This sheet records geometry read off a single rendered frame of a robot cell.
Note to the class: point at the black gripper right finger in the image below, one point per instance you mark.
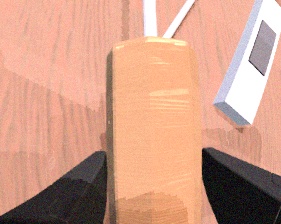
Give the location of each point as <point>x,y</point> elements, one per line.
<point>239,192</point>

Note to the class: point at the red and black screwdriver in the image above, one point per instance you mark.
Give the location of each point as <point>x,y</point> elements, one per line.
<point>179,18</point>

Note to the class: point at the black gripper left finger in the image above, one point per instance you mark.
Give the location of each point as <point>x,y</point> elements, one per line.
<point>78,197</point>

